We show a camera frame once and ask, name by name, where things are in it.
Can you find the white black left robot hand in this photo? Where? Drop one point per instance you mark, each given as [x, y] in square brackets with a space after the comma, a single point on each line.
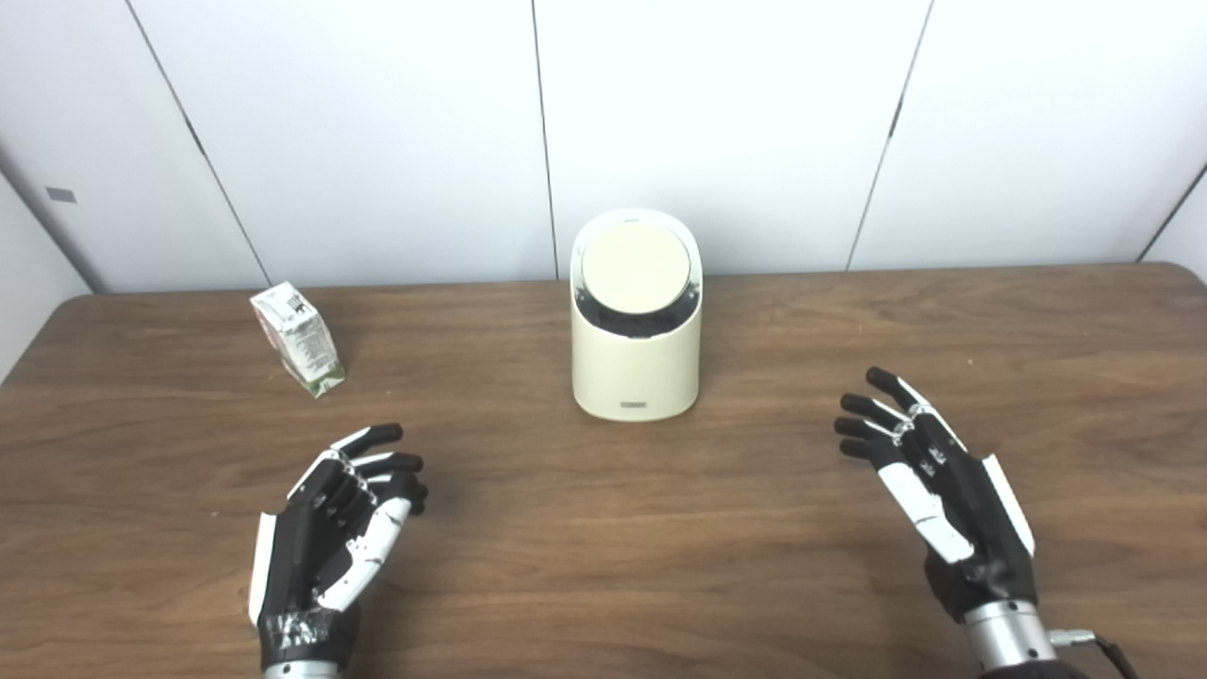
[302, 538]

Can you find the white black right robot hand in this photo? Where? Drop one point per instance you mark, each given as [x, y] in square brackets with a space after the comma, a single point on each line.
[981, 528]

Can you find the white green milk carton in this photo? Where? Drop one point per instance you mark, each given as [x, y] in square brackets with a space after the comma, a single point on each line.
[304, 344]

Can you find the cream-colored bin body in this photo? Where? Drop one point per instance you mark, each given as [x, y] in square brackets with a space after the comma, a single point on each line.
[634, 372]

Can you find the cream round bin lid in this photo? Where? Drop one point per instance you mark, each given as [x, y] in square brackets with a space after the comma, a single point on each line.
[636, 269]

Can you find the small grey wall tag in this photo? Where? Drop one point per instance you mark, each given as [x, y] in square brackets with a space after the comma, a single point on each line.
[60, 194]

